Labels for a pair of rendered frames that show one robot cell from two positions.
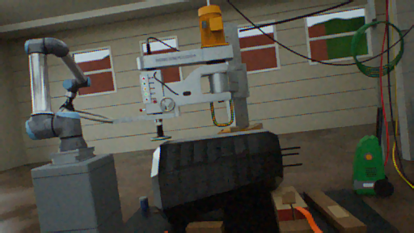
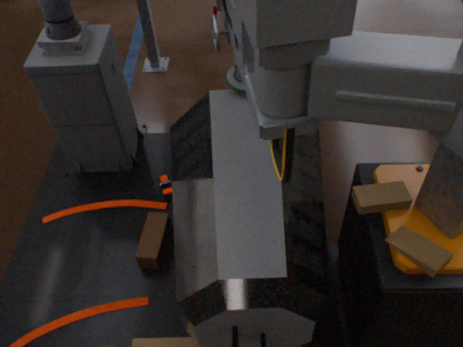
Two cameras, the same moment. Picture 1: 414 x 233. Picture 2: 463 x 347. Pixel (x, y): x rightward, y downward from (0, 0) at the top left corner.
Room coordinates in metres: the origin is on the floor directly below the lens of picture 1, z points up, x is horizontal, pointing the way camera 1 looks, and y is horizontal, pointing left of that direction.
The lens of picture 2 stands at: (2.84, -1.29, 2.19)
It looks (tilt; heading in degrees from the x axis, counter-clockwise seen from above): 48 degrees down; 87
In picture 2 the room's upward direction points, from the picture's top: 4 degrees counter-clockwise
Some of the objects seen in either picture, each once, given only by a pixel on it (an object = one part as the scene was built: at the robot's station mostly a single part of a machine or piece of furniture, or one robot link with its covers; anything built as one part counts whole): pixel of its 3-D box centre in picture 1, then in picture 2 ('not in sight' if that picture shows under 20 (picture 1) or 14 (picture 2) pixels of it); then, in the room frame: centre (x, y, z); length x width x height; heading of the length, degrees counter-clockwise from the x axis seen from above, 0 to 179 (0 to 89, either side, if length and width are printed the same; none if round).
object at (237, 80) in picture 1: (230, 82); (438, 85); (3.52, -0.30, 1.34); 0.74 x 0.34 x 0.25; 161
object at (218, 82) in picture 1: (218, 83); (284, 76); (3.09, -0.15, 1.32); 0.19 x 0.19 x 0.20
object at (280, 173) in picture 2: (221, 111); (280, 142); (3.09, -0.15, 1.04); 0.23 x 0.03 x 0.32; 93
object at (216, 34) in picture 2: (166, 103); (224, 32); (2.94, 0.38, 1.18); 0.15 x 0.10 x 0.15; 93
